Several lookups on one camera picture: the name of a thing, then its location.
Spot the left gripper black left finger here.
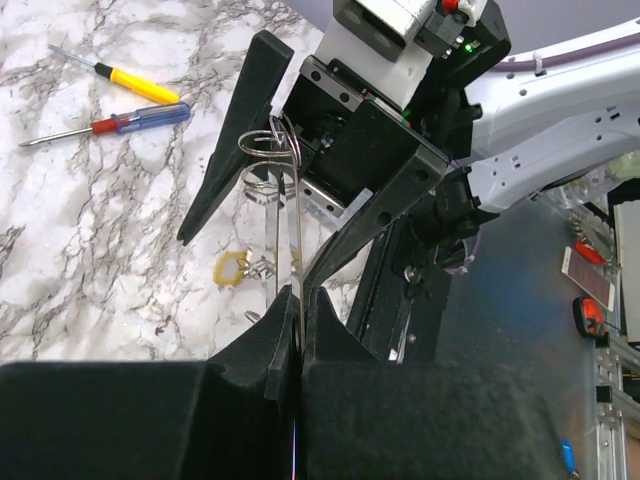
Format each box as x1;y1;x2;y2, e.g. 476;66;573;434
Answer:
1;287;299;479

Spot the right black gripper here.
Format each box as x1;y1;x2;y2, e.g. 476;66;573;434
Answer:
177;30;448;289

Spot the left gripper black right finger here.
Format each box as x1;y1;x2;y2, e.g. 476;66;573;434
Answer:
299;287;569;479

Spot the large metal key ring band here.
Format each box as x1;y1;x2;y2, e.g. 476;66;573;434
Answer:
238;113;306;349

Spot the yellow key tag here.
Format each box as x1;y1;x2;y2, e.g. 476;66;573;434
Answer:
213;250;251;287

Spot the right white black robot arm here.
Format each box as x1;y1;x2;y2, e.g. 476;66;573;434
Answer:
178;1;639;285

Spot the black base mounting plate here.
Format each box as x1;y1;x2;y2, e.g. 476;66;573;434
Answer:
347;217;452;363

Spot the red blue screwdriver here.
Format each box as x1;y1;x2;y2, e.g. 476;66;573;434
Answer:
19;102;191;148

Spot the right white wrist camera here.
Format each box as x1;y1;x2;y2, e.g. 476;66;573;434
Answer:
315;0;491;111

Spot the yellow handled screwdriver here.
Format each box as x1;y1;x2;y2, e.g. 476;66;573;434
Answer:
48;44;180;104

